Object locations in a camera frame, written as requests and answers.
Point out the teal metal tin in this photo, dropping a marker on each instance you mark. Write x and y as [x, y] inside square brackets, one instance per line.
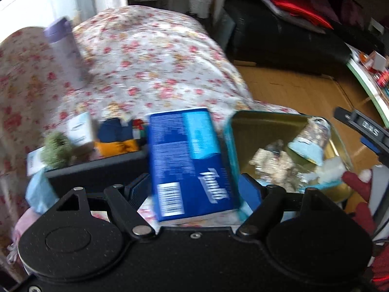
[258, 130]

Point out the blue tissue pack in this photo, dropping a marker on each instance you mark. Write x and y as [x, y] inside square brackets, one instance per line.
[182, 158]

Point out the light blue face mask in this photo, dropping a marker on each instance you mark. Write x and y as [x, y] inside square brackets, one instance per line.
[41, 191]

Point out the white card box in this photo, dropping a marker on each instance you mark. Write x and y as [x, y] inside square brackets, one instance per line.
[378, 60]

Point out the floral blanket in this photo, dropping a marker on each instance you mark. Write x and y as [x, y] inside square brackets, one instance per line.
[152, 51]

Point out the green fuzzy ball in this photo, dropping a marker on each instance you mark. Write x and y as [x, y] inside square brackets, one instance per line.
[57, 149]

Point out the small white packet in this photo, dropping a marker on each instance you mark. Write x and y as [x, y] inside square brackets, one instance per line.
[34, 162]

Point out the red plush toy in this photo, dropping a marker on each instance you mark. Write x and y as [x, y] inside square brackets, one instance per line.
[363, 216]

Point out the crinkled silver foil bag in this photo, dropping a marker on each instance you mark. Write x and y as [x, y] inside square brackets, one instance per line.
[273, 164]

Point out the white cotton wad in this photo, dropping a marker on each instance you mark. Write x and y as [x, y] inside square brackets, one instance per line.
[332, 168]

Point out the pink cloth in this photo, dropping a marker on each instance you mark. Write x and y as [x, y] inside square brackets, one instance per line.
[25, 228]

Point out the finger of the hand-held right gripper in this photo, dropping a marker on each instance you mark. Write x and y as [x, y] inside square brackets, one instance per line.
[369, 129]

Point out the red satin cushion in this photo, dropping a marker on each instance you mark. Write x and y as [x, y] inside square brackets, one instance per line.
[301, 9]

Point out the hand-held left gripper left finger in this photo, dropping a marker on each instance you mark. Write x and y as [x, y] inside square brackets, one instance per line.
[136, 190]

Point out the glass coffee table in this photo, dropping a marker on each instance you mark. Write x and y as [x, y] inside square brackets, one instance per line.
[370, 91]

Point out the small white carton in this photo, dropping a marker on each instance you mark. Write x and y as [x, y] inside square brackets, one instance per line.
[80, 130]

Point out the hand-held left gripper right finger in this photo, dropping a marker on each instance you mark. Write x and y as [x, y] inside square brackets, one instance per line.
[250, 191]

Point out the purple lidded bottle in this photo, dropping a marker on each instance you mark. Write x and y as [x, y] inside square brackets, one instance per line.
[67, 54]

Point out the red can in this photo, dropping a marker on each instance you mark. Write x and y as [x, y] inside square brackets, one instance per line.
[383, 79]

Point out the black leather sofa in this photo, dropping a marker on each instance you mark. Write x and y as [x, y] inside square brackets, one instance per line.
[288, 45]

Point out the navy and orange glove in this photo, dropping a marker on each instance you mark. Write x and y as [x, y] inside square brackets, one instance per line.
[117, 140]

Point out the leaning glass pane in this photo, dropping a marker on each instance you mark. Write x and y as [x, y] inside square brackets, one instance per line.
[226, 29]

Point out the black box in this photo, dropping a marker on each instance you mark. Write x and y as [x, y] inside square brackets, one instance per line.
[91, 170]

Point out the potted plant in white pot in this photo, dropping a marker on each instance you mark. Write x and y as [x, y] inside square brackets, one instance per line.
[199, 6]

